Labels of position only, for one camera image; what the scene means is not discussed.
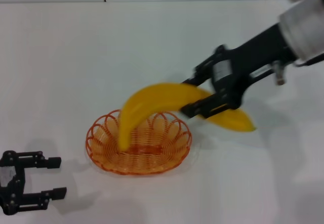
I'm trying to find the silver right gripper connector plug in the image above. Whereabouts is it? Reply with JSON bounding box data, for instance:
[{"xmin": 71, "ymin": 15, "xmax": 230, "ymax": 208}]
[{"xmin": 272, "ymin": 61, "xmax": 287, "ymax": 86}]

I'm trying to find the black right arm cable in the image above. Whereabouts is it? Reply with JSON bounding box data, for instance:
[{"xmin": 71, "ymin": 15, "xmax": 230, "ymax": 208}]
[{"xmin": 295, "ymin": 54, "xmax": 324, "ymax": 68}]

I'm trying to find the yellow banana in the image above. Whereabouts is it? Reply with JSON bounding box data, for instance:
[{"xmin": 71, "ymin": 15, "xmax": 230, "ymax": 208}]
[{"xmin": 118, "ymin": 82, "xmax": 258, "ymax": 152}]

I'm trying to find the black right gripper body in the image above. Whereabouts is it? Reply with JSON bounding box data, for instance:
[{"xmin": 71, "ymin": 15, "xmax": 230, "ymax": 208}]
[{"xmin": 210, "ymin": 24, "xmax": 298, "ymax": 110}]

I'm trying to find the orange wire basket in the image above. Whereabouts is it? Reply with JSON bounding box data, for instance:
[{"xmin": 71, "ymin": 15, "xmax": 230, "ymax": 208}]
[{"xmin": 86, "ymin": 109, "xmax": 192, "ymax": 176}]

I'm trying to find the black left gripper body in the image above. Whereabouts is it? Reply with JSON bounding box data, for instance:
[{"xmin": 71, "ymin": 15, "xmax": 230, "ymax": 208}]
[{"xmin": 0, "ymin": 151, "xmax": 26, "ymax": 216}]

